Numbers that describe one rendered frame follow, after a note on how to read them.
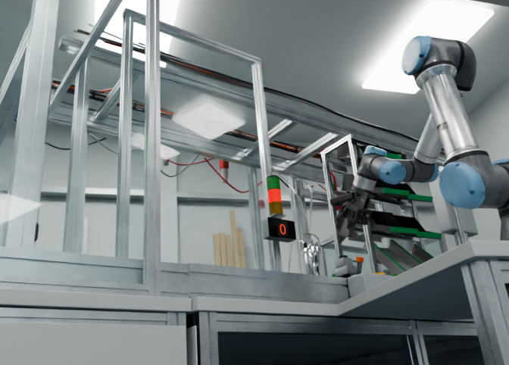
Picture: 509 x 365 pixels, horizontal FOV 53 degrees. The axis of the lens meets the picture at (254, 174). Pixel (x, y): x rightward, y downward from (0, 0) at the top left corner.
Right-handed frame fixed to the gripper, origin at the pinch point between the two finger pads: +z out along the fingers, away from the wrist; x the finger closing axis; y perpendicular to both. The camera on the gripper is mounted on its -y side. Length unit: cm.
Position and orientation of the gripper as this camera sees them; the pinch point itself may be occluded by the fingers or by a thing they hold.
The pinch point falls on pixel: (339, 238)
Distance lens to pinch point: 190.8
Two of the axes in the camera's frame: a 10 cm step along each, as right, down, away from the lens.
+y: 4.9, 3.0, -8.2
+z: -3.1, 9.4, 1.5
